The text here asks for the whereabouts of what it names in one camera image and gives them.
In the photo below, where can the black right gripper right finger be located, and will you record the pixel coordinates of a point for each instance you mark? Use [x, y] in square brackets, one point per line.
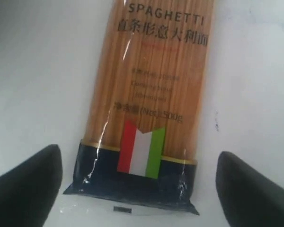
[248, 198]

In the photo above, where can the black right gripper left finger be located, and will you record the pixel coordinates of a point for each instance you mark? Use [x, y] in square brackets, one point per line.
[28, 191]

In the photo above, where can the spaghetti packet orange and blue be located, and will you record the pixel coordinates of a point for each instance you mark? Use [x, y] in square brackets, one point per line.
[140, 138]

